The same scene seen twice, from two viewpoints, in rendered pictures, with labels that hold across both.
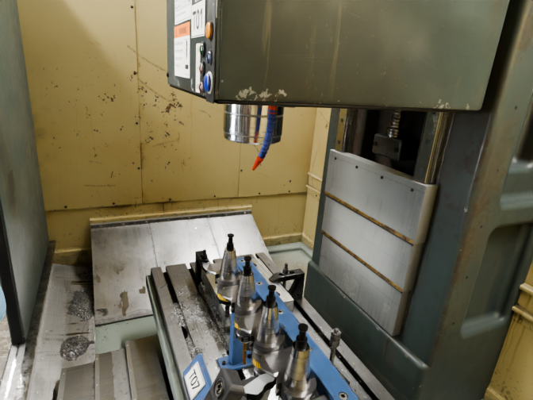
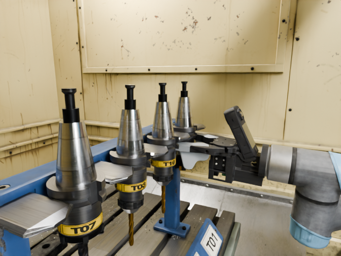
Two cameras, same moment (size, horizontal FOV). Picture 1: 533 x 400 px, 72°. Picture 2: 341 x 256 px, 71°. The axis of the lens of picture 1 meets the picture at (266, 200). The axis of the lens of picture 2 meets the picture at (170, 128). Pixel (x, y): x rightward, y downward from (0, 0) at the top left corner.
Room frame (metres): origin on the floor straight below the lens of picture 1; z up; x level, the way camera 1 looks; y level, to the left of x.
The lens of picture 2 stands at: (0.83, 0.34, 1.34)
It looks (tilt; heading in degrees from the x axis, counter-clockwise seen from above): 12 degrees down; 230
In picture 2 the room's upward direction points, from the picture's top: straight up
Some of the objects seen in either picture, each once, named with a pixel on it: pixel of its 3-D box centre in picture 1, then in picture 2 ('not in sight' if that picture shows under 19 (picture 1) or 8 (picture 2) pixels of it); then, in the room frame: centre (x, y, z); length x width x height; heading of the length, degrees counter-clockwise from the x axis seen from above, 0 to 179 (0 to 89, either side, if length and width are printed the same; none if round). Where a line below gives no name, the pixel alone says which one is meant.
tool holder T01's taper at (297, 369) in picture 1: (298, 363); (183, 111); (0.45, -0.07, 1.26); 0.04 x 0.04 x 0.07
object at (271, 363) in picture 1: (280, 362); (174, 135); (0.50, -0.04, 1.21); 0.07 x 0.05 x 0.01; 116
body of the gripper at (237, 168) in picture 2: not in sight; (237, 159); (0.40, 0.05, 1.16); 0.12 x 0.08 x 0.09; 116
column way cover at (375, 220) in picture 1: (362, 235); not in sight; (1.19, -0.35, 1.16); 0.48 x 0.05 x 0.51; 26
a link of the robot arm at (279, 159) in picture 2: not in sight; (277, 162); (0.36, 0.12, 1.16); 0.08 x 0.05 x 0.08; 26
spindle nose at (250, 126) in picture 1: (253, 117); not in sight; (1.00, 0.05, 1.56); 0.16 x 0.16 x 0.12
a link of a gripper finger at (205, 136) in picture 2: not in sight; (200, 145); (0.40, -0.06, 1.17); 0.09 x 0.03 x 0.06; 91
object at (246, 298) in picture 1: (247, 287); (130, 130); (0.65, 0.03, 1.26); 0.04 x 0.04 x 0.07
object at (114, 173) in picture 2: (236, 292); (108, 172); (0.70, 0.05, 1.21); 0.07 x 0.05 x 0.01; 116
